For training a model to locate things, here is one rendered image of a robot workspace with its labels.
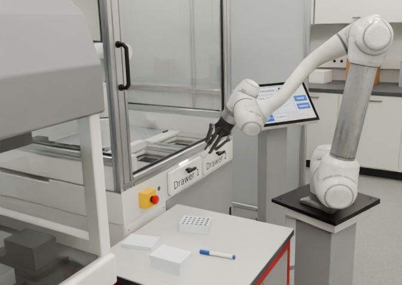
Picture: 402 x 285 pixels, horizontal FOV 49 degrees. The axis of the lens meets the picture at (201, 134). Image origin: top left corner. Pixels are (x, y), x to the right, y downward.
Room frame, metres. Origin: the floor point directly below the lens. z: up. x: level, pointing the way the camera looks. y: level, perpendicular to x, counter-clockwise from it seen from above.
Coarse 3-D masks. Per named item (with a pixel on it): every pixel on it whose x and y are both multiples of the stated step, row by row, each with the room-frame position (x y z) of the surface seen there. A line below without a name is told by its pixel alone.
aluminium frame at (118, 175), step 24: (120, 0) 1.74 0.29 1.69; (120, 24) 1.73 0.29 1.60; (120, 48) 1.73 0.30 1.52; (120, 72) 1.72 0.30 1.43; (120, 96) 1.71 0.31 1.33; (120, 120) 1.70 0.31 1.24; (120, 144) 1.69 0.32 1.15; (120, 168) 1.68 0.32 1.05; (144, 168) 1.84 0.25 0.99; (120, 192) 1.68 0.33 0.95
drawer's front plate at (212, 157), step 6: (228, 144) 2.47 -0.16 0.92; (222, 150) 2.40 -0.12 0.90; (228, 150) 2.47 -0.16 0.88; (210, 156) 2.28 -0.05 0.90; (216, 156) 2.34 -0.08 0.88; (228, 156) 2.47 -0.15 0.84; (204, 162) 2.23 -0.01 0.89; (210, 162) 2.28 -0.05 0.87; (222, 162) 2.40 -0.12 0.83; (204, 168) 2.22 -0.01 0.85; (210, 168) 2.28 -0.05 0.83; (204, 174) 2.23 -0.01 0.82
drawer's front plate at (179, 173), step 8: (192, 160) 2.14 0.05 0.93; (200, 160) 2.19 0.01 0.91; (176, 168) 2.02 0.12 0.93; (184, 168) 2.06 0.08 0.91; (200, 168) 2.19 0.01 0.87; (168, 176) 1.96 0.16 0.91; (176, 176) 2.00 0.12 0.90; (184, 176) 2.06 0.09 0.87; (192, 176) 2.12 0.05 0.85; (200, 176) 2.19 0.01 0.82; (168, 184) 1.96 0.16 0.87; (176, 184) 1.99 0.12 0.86; (184, 184) 2.05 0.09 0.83; (168, 192) 1.96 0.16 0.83
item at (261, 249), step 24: (168, 216) 1.84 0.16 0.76; (216, 216) 1.83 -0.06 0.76; (168, 240) 1.62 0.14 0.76; (192, 240) 1.61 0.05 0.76; (216, 240) 1.61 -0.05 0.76; (240, 240) 1.60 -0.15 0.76; (264, 240) 1.60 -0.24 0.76; (288, 240) 1.64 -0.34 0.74; (120, 264) 1.45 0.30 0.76; (144, 264) 1.44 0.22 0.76; (192, 264) 1.43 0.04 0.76; (216, 264) 1.43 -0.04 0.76; (240, 264) 1.42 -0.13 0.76; (264, 264) 1.42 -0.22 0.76; (288, 264) 1.68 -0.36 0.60
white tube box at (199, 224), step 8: (184, 216) 1.76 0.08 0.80; (192, 216) 1.76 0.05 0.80; (200, 216) 1.75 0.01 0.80; (184, 224) 1.69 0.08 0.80; (192, 224) 1.70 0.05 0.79; (200, 224) 1.69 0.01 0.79; (208, 224) 1.68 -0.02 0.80; (192, 232) 1.68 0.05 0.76; (200, 232) 1.67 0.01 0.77; (208, 232) 1.67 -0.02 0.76
